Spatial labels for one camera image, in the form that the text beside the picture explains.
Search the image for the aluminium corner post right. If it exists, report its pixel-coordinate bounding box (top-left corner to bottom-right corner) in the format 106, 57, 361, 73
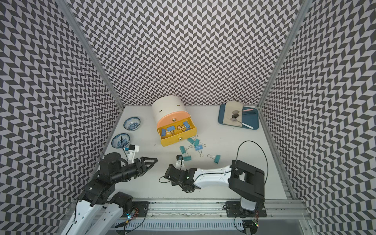
257, 0, 313, 109

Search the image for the aluminium corner post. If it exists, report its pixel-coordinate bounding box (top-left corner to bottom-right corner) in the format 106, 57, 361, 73
55, 0, 124, 110
257, 0, 313, 109

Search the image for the aluminium corner post left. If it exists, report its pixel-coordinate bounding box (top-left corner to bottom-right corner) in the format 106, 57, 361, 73
55, 0, 124, 110

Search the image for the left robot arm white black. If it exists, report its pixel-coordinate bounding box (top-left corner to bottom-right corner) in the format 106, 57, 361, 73
59, 152, 158, 235

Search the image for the green binder clip centre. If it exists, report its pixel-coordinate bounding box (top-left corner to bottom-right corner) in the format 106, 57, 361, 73
183, 152, 192, 161

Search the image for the pink handled spoon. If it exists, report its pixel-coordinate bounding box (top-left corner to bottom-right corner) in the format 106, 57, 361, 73
232, 108, 254, 114

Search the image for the green binder clip left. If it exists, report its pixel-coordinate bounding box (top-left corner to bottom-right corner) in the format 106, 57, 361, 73
179, 146, 193, 155

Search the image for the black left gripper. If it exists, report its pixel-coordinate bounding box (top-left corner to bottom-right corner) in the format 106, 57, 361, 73
112, 156, 158, 184

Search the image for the aluminium front rail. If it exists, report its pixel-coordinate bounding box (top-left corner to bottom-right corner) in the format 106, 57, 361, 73
134, 199, 310, 220

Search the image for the cream round drawer cabinet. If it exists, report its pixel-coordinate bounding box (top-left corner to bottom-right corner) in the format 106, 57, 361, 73
151, 95, 190, 136

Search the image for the yellow drawer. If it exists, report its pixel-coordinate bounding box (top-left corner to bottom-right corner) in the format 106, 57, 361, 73
158, 117, 197, 146

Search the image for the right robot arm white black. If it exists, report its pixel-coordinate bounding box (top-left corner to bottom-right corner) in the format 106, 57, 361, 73
163, 160, 266, 217

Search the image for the orange pink top drawer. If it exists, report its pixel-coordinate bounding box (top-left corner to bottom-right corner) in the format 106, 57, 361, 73
157, 111, 191, 128

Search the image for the green binder clip far right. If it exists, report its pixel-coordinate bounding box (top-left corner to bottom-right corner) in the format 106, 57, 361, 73
207, 154, 221, 164

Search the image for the blue floral bowl far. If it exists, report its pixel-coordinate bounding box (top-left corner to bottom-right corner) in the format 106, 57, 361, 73
123, 117, 141, 131

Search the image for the white handled spoon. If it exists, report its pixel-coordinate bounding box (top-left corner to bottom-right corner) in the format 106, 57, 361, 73
230, 118, 254, 129

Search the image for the blue floral bowl near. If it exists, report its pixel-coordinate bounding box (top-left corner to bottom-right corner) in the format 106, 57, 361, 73
111, 133, 131, 149

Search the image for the teal blue tray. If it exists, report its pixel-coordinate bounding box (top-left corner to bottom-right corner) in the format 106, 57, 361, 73
218, 104, 260, 130

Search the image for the teal handled spoon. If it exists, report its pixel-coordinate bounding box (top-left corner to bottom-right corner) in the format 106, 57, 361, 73
232, 111, 256, 118

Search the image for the green binder clip top right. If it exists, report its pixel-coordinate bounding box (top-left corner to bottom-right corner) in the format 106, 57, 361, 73
193, 139, 207, 147

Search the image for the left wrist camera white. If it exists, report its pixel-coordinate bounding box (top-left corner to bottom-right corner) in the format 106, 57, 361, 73
123, 145, 140, 163

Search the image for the beige folded cloth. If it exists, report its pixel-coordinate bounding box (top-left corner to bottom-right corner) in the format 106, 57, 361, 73
222, 100, 244, 127

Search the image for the blue floral bowl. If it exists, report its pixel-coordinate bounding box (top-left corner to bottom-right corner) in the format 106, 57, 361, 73
123, 117, 141, 131
111, 133, 131, 149

